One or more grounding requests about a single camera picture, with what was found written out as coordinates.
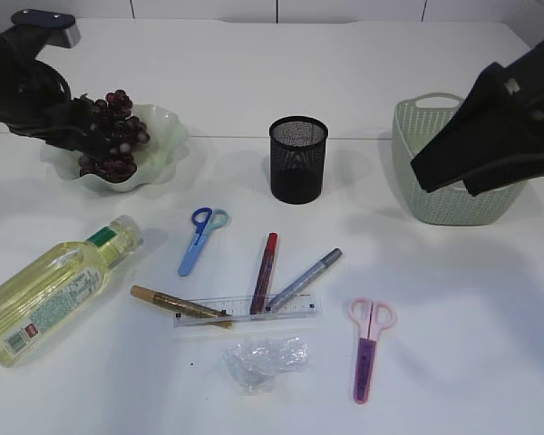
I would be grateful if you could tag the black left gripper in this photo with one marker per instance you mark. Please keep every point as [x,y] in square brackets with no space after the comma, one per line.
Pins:
[35,101]

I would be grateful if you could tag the pale green woven basket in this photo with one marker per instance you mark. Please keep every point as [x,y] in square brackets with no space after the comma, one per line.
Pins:
[415,122]

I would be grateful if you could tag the yellow oil bottle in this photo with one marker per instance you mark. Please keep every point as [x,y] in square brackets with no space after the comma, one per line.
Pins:
[46,294]

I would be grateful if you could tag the blue scissors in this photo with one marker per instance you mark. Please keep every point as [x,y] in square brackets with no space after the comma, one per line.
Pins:
[205,220]

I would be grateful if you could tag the pink purple scissors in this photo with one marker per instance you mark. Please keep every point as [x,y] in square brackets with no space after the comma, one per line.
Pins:
[371,318]

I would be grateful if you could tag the silver glitter marker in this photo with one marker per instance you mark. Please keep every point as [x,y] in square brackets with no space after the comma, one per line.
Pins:
[302,282]

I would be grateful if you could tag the crumpled clear plastic sheet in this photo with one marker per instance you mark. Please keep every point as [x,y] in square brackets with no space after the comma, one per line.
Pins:
[254,365]

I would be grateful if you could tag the black mesh pen cup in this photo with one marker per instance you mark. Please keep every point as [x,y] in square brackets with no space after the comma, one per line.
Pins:
[297,159]

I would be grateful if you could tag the purple grape bunch with leaf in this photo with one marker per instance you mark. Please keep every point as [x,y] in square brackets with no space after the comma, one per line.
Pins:
[113,133]

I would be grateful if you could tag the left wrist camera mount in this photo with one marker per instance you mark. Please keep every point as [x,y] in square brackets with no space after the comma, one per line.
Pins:
[33,29]

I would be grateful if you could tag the translucent green wavy plate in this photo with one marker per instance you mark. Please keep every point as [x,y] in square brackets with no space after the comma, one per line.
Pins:
[144,150]

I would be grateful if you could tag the clear plastic ruler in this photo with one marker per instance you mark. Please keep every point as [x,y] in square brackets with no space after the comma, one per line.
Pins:
[237,308]

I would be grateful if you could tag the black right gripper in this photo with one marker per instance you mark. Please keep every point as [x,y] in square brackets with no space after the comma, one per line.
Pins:
[496,138]

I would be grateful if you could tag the red glitter marker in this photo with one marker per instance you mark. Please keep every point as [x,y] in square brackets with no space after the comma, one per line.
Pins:
[264,273]

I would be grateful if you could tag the gold glitter marker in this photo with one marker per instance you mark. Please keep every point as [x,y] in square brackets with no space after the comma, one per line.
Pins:
[178,305]

